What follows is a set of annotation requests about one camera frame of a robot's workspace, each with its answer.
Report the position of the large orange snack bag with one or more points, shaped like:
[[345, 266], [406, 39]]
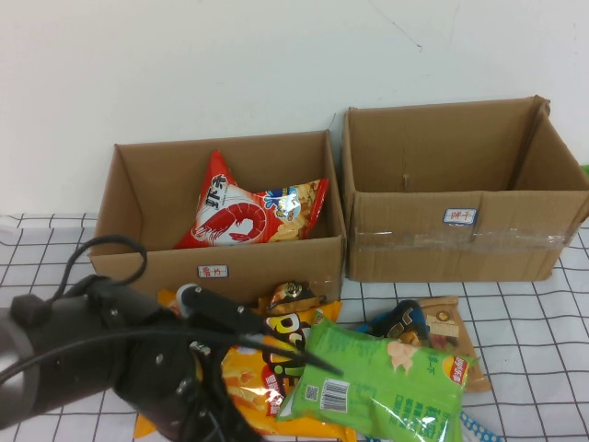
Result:
[[248, 382]]

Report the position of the green Lays chips bag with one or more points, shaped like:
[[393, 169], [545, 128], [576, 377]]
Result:
[[585, 169], [391, 400]]

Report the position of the blue dotted snack pack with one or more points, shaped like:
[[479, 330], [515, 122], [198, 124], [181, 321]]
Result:
[[478, 433]]

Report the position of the red shrimp chips bag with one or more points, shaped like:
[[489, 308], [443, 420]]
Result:
[[230, 216]]

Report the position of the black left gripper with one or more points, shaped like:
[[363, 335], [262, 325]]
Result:
[[184, 405]]

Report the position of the brown wafer snack pack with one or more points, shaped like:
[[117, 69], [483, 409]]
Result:
[[444, 317]]

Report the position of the blue black snack pack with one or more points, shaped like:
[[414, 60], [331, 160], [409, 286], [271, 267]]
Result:
[[400, 317]]

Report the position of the cardboard box labelled biscuits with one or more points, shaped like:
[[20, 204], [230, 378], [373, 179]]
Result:
[[437, 258]]

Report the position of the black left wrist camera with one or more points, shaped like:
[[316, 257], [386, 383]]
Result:
[[216, 306]]

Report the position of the small brown gold snack pack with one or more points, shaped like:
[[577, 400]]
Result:
[[287, 294]]

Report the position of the white black-grid tablecloth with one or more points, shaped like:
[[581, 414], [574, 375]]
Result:
[[529, 322]]

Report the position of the cardboard box labelled chips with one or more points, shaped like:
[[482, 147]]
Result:
[[276, 267]]

